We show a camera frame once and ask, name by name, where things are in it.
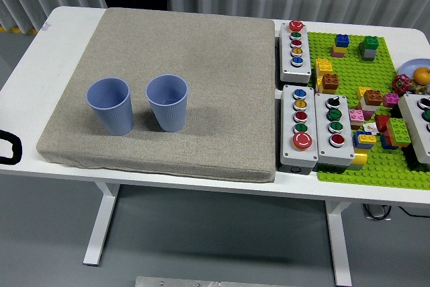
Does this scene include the red valve wheel toy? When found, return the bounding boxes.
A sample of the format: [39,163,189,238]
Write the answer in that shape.
[392,74,411,95]

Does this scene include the green red blue brick stack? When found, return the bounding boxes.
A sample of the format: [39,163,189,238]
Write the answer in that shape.
[381,117,413,150]

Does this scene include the orange fruit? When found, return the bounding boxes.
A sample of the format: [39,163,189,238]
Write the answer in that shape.
[412,67,430,85]

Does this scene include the brown toy item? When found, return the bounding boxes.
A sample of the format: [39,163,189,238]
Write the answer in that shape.
[408,82,430,95]

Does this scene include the white table leg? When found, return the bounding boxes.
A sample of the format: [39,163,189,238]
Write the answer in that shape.
[83,181,121,266]
[325,199,353,287]

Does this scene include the brown on yellow brick stack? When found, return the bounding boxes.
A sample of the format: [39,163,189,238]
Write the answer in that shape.
[317,73,340,95]

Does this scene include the light blue plate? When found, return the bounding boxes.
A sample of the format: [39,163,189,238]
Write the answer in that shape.
[399,58,430,83]

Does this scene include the grey-brown fabric mat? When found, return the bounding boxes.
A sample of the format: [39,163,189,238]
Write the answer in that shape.
[36,7,277,183]

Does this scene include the grey button box, green buttons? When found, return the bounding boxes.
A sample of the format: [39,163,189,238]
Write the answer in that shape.
[398,93,430,167]

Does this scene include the black floor cable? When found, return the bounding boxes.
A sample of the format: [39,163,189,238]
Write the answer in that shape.
[399,206,430,217]

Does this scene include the blue ribbed plastic cup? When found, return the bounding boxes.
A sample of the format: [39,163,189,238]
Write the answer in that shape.
[145,75,189,132]
[86,77,134,136]

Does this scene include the blue yellow pink brick stack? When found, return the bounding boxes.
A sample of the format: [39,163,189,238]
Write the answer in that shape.
[331,34,350,58]

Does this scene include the green grey brick stack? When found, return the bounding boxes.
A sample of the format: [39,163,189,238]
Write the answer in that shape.
[357,36,380,63]

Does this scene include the brown white yellow brick stack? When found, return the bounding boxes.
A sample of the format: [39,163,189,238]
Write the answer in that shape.
[356,87,384,113]

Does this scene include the red toy brick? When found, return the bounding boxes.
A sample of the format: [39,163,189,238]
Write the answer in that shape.
[374,114,392,133]

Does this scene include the magenta toy brick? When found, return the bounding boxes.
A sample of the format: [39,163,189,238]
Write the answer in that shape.
[382,93,400,108]

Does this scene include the yellow round toy brick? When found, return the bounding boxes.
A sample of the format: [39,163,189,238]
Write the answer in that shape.
[351,148,369,171]

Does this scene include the grey box, small red stop button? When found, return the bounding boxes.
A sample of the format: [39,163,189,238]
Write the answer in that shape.
[278,20,312,83]

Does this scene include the green studded baseplate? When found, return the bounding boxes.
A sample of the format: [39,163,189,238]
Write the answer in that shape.
[307,30,430,190]

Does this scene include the grey box with selector switch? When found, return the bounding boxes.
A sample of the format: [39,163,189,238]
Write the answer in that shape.
[314,92,356,168]

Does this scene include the grey box, large red stop button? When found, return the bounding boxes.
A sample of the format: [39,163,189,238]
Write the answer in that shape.
[279,84,319,175]

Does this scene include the yellow on blue brick stack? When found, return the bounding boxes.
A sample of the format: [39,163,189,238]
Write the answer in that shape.
[352,130,377,150]

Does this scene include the light pink toy brick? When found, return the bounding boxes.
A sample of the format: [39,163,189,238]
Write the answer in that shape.
[348,108,366,130]

